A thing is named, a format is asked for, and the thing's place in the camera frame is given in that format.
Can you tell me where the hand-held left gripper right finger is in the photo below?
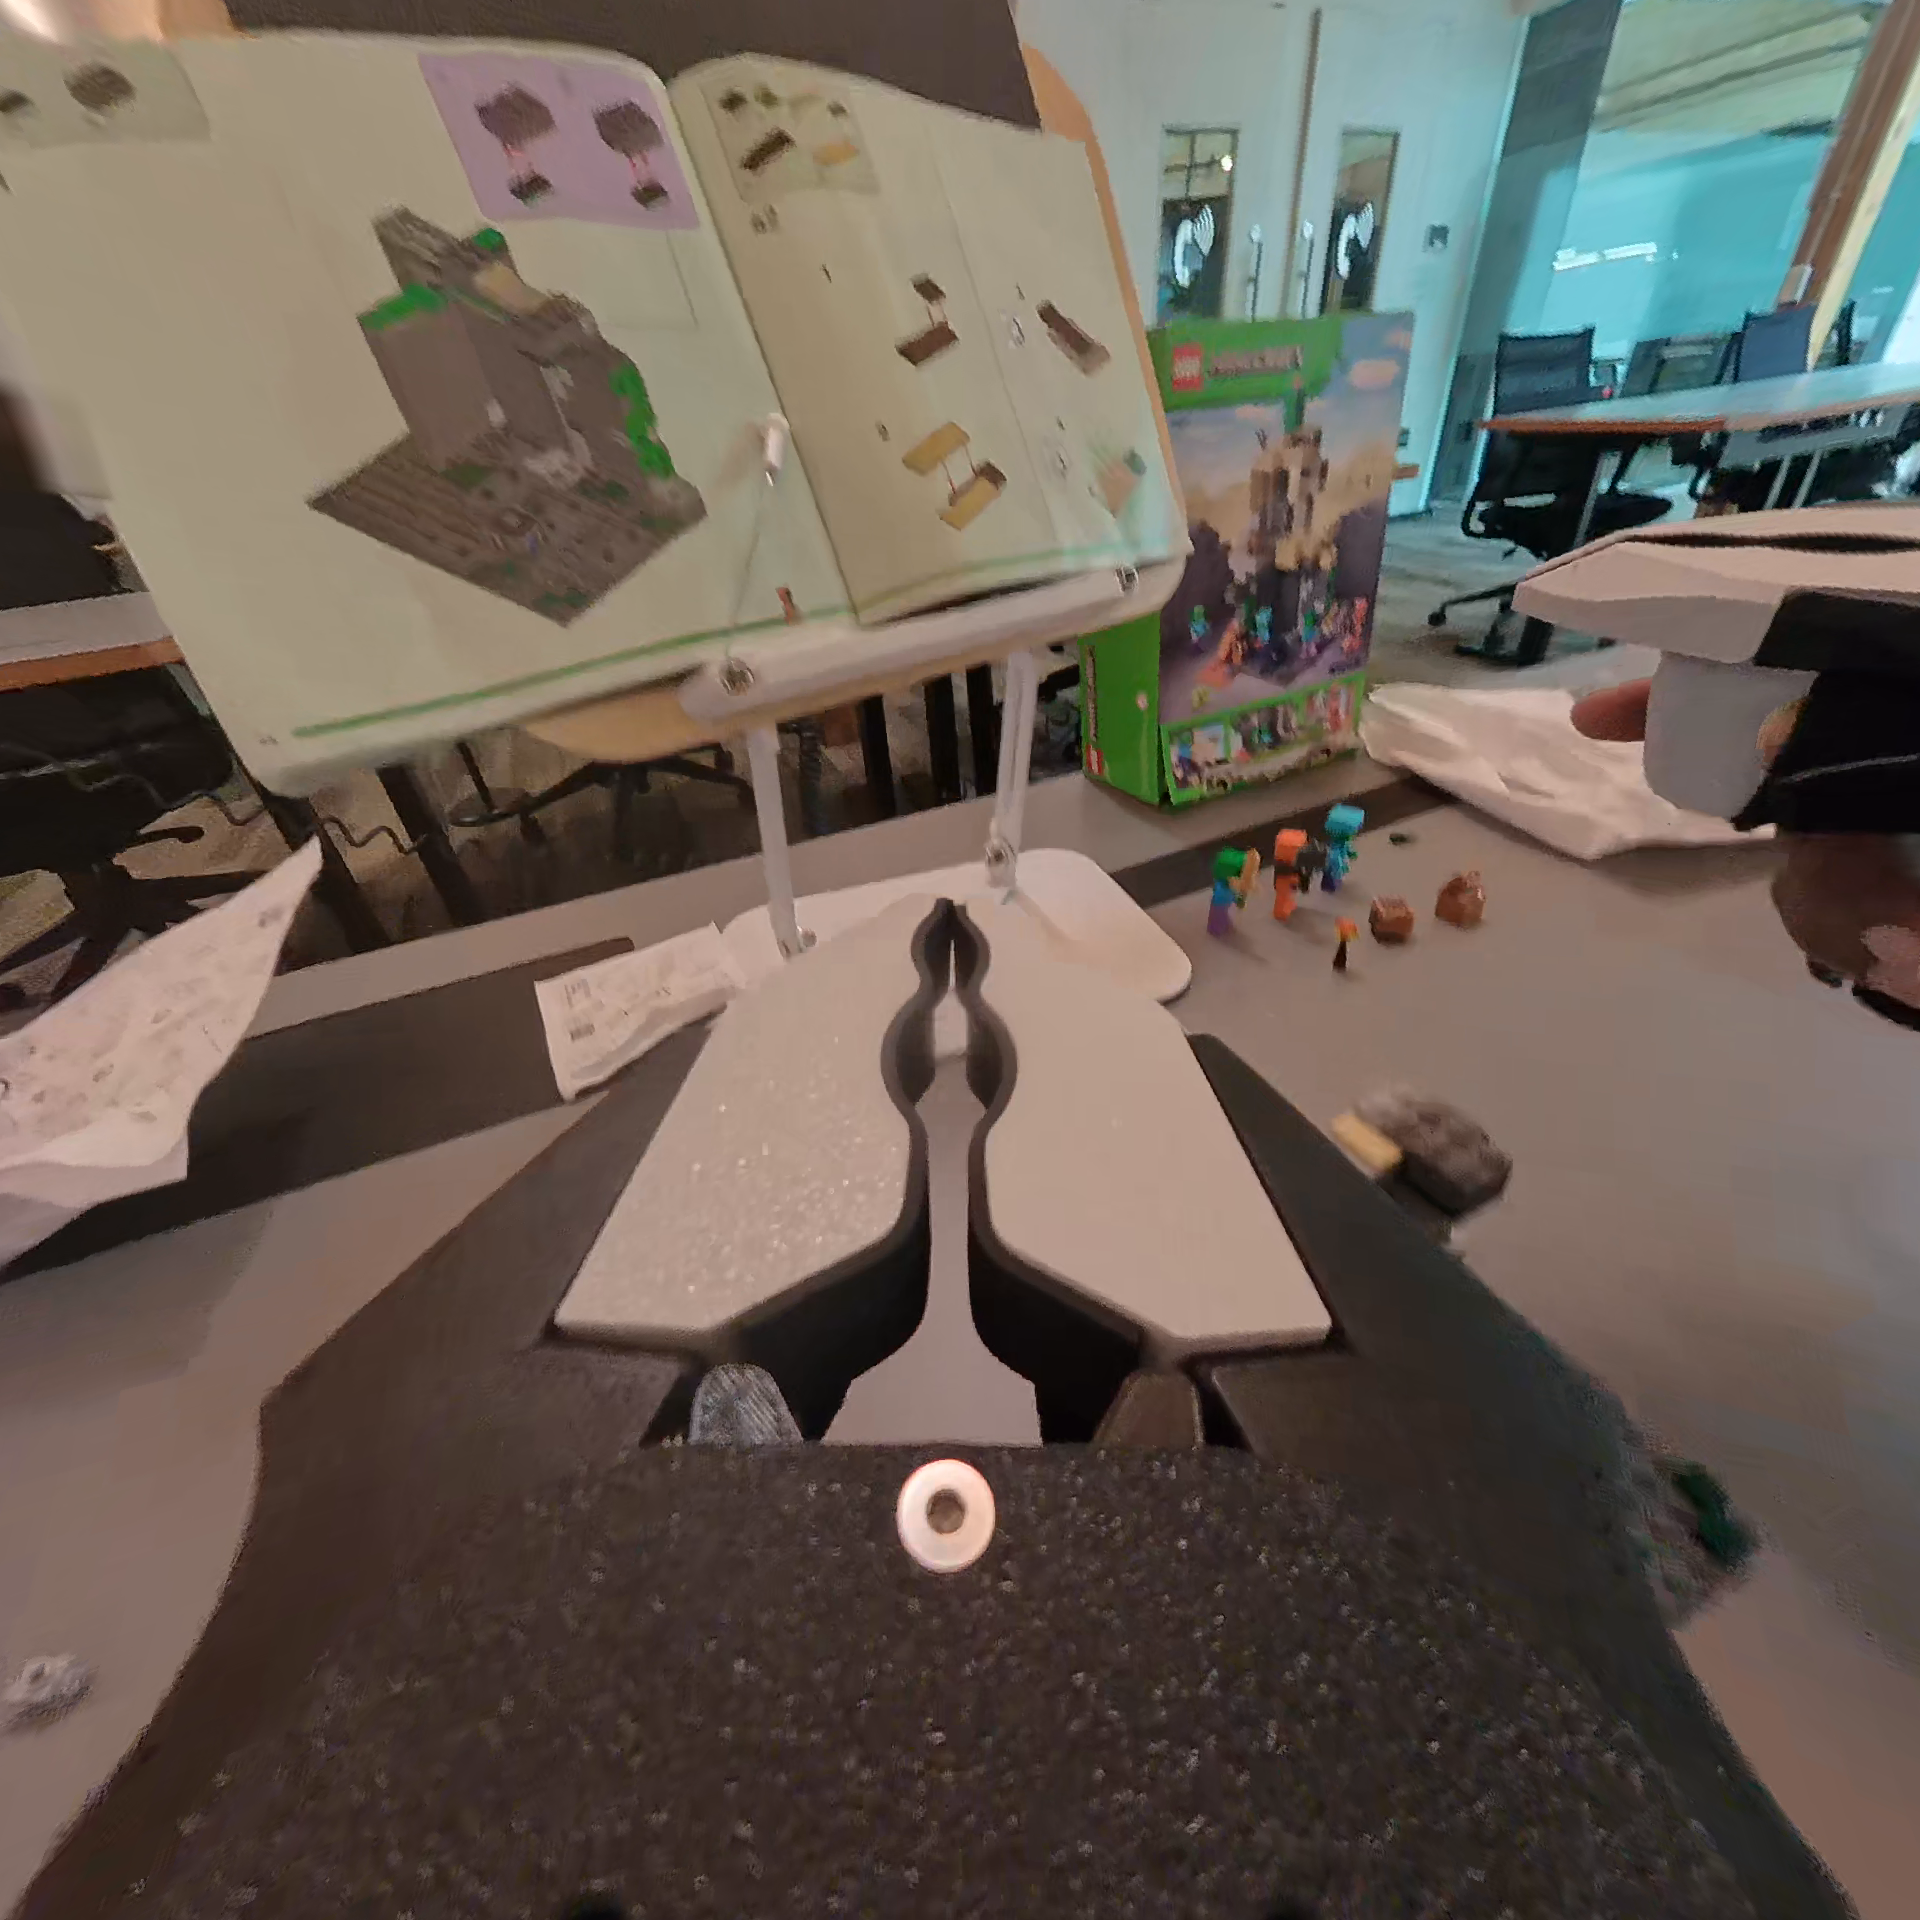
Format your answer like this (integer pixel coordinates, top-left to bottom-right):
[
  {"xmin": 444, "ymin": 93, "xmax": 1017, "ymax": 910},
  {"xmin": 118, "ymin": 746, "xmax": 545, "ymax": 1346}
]
[{"xmin": 943, "ymin": 900, "xmax": 1337, "ymax": 1352}]

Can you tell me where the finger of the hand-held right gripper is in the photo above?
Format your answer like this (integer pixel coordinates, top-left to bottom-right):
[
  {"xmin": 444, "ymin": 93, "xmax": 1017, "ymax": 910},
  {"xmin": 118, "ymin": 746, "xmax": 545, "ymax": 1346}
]
[
  {"xmin": 1591, "ymin": 504, "xmax": 1920, "ymax": 553},
  {"xmin": 1510, "ymin": 532, "xmax": 1920, "ymax": 665}
]

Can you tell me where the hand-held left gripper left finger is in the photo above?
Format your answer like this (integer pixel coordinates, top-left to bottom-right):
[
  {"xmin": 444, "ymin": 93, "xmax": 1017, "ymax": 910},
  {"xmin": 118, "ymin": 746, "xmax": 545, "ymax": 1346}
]
[{"xmin": 551, "ymin": 900, "xmax": 960, "ymax": 1352}]

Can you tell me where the grey green toy brick model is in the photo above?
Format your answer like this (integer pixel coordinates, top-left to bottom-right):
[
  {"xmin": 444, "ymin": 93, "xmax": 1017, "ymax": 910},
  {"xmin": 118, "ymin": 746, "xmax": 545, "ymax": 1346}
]
[{"xmin": 1333, "ymin": 1082, "xmax": 1759, "ymax": 1630}]

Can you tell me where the person's right hand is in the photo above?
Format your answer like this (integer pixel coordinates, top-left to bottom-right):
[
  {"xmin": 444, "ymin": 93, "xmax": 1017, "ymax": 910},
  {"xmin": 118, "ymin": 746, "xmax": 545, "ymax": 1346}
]
[{"xmin": 1572, "ymin": 678, "xmax": 1920, "ymax": 1032}]

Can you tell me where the long office table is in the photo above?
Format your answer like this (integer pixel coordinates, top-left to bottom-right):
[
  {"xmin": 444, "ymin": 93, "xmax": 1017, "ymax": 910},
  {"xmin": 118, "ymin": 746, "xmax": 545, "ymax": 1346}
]
[{"xmin": 1477, "ymin": 358, "xmax": 1920, "ymax": 519}]

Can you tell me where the plain white bag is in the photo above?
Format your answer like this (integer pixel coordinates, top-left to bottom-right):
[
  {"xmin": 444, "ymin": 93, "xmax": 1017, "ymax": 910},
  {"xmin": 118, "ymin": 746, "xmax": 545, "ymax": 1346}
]
[{"xmin": 1357, "ymin": 681, "xmax": 1771, "ymax": 860}]

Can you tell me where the wooden column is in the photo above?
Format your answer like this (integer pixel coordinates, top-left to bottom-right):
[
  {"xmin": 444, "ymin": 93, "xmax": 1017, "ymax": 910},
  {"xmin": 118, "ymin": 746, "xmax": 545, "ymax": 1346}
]
[{"xmin": 1791, "ymin": 0, "xmax": 1920, "ymax": 325}]

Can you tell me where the green toy set box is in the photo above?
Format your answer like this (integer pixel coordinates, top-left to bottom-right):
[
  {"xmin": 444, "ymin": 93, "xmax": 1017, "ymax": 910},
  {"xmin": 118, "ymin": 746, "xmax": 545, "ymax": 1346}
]
[{"xmin": 1079, "ymin": 310, "xmax": 1419, "ymax": 812}]

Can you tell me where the building instruction booklet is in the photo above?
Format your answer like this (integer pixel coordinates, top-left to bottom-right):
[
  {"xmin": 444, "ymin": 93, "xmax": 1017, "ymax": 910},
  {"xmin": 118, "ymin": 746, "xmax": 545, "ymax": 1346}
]
[{"xmin": 0, "ymin": 30, "xmax": 1193, "ymax": 797}]

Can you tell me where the wooden-edged office table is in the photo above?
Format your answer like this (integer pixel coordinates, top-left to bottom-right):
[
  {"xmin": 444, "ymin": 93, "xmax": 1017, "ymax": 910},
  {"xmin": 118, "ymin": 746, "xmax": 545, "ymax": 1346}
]
[{"xmin": 0, "ymin": 591, "xmax": 183, "ymax": 694}]

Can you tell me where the light grey small brick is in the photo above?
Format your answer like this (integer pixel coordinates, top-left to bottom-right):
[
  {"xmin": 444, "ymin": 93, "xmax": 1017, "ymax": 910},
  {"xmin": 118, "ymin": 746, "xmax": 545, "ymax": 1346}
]
[{"xmin": 0, "ymin": 1654, "xmax": 95, "ymax": 1735}]

